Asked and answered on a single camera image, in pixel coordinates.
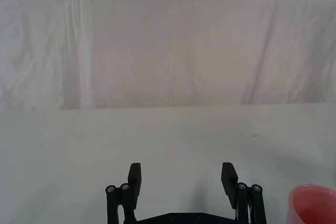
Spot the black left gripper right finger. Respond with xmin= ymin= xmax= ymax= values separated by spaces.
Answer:
xmin=221 ymin=162 xmax=267 ymax=224

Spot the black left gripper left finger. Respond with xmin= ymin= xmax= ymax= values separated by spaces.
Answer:
xmin=105 ymin=163 xmax=142 ymax=224

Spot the pink cup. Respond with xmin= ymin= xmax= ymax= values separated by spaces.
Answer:
xmin=288 ymin=184 xmax=336 ymax=224

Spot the white draped backdrop sheet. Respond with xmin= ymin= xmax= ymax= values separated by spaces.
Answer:
xmin=0 ymin=0 xmax=336 ymax=111

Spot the white table cloth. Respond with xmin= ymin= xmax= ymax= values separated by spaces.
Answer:
xmin=0 ymin=102 xmax=336 ymax=224

